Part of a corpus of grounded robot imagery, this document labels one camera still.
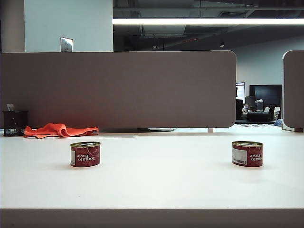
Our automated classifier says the black round ottoman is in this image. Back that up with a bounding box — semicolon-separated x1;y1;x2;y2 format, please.
246;112;272;122

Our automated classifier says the lit white monitor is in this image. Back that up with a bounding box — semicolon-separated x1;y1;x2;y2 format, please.
236;82;246;104

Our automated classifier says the orange cloth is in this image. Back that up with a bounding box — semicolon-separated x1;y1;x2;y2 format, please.
23;123;99;138

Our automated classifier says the brown divider with white edge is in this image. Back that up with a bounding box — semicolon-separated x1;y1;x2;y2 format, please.
282;49;304;132

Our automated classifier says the long ceiling light strip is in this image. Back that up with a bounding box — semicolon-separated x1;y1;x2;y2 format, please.
112;18;304;25

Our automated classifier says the silver monitor base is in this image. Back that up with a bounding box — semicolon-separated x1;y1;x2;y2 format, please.
148;127;176;132

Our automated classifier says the metal wall switch plate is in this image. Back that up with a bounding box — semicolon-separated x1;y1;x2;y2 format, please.
60;37;74;52

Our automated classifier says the red tomato paste can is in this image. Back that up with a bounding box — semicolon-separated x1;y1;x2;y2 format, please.
231;141;264;168
70;141;101;168

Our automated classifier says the large black screen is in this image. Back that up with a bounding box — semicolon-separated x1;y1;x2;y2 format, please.
249;84;283;112

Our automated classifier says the wide brown desk divider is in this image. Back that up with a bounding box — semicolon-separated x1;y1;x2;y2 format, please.
0;50;237;130

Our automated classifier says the black mesh pen holder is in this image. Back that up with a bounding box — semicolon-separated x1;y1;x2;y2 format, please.
2;110;29;137

